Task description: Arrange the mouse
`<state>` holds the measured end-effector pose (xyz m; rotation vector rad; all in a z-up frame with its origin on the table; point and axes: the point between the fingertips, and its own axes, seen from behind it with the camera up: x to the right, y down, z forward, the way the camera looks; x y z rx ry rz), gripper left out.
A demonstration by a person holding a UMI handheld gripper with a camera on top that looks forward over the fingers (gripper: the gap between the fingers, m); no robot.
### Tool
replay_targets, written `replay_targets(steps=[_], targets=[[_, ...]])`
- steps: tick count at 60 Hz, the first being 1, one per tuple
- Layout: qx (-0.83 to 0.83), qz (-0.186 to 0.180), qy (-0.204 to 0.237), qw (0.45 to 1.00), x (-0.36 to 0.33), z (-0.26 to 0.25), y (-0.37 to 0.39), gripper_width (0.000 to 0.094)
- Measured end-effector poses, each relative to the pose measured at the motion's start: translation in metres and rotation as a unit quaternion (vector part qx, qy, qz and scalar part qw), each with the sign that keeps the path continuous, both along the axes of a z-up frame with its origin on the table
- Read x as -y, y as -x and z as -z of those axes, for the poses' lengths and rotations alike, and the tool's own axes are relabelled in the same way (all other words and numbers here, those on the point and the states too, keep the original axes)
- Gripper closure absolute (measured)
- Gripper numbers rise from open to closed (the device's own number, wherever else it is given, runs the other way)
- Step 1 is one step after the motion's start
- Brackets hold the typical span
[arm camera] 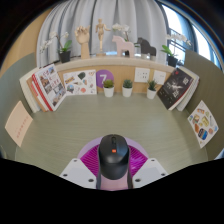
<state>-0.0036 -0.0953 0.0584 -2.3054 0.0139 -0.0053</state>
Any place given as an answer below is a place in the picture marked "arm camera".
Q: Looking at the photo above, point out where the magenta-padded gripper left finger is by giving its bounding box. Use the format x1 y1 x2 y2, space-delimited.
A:
59 144 100 190

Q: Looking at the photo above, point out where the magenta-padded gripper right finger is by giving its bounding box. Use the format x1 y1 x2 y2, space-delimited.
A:
127 145 169 190

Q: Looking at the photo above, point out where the black computer mouse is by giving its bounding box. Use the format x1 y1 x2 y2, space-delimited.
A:
97 133 130 181

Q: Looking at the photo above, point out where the food sticker sheet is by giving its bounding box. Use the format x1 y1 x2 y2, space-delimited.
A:
187 99 220 149

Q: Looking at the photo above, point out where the beige card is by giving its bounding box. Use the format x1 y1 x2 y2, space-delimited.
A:
4 100 34 148

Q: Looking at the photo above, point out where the small succulent in white pot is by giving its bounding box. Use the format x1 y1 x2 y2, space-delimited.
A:
121 78 134 98
102 78 115 98
145 79 158 100

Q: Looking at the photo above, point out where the black cover book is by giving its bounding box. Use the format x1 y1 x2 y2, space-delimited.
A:
156 67 194 111

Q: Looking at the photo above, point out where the white picture sticker sheet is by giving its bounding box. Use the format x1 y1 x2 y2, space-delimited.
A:
62 69 98 97

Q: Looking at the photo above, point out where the red-edged photo magazine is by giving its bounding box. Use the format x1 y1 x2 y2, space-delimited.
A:
31 63 67 112

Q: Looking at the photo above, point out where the round purple number sign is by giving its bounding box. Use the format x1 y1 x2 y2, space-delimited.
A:
95 69 115 89

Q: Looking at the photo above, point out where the green desk divider panel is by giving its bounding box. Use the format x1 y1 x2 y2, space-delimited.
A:
0 53 37 159
184 49 224 158

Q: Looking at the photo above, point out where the wooden desk back shelf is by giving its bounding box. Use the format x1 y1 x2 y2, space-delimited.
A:
54 55 176 94

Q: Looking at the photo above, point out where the white orchid in black pot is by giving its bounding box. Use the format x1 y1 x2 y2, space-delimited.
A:
39 31 73 64
111 22 141 57
160 32 193 68

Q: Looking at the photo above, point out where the black horse figure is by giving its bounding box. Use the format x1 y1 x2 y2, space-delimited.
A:
134 37 157 61

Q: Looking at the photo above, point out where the pink horse figure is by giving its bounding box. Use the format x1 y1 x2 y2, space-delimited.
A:
111 35 136 58

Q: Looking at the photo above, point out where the wooden hand model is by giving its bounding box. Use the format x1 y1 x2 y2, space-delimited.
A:
74 25 92 60

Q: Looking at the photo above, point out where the wooden mannequin figure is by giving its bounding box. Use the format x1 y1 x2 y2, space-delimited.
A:
94 18 112 57

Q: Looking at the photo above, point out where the dark-framed window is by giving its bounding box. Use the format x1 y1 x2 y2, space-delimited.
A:
159 1 223 71

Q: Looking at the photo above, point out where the grey curtain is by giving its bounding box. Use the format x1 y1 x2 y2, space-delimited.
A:
35 0 169 68

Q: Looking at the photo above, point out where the white wall socket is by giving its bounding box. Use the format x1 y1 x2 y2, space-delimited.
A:
133 67 151 83
152 69 167 86

